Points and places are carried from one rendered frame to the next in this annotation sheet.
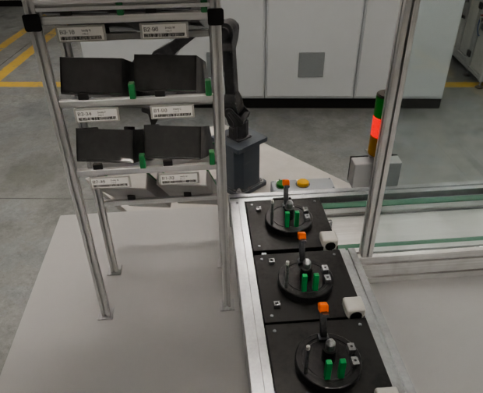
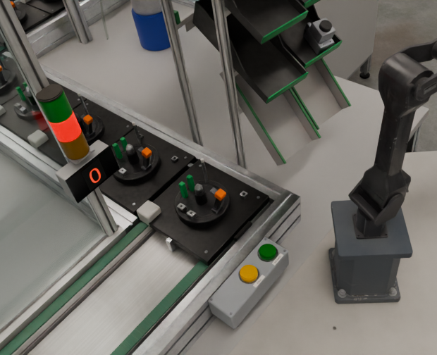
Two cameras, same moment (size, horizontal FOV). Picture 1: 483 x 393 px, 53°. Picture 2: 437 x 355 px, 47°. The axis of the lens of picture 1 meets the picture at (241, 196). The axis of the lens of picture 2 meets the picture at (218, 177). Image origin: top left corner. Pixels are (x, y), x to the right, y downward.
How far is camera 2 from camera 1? 1.92 m
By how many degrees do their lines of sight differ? 92
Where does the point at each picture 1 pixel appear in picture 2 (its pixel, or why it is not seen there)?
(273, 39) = not seen: outside the picture
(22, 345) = not seen: hidden behind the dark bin
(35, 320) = not seen: hidden behind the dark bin
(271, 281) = (161, 149)
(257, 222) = (228, 184)
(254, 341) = (136, 117)
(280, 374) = (104, 112)
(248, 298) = (168, 136)
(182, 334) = (205, 123)
